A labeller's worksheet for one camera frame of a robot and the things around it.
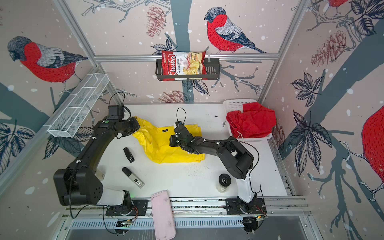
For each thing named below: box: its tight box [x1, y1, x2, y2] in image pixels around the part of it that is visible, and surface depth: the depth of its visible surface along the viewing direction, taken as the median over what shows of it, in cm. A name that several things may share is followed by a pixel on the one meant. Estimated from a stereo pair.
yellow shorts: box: [132, 116, 205, 164], surface depth 90 cm
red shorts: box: [226, 102, 277, 139], surface depth 97 cm
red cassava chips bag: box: [161, 50, 208, 82], surface depth 90 cm
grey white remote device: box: [122, 167, 145, 189], surface depth 82 cm
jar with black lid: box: [218, 173, 232, 193], surface depth 73 cm
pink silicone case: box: [151, 190, 177, 240], surface depth 70 cm
